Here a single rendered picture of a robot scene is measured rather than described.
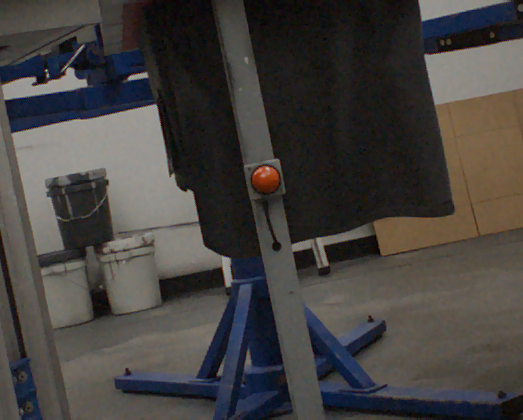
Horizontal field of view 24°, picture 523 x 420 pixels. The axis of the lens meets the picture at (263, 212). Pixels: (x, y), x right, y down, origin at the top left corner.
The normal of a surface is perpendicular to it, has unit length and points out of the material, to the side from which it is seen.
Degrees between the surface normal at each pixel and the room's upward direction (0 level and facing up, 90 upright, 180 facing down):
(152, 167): 90
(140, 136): 90
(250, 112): 90
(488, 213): 72
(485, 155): 78
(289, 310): 90
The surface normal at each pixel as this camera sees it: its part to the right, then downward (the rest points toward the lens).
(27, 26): 0.48, -0.05
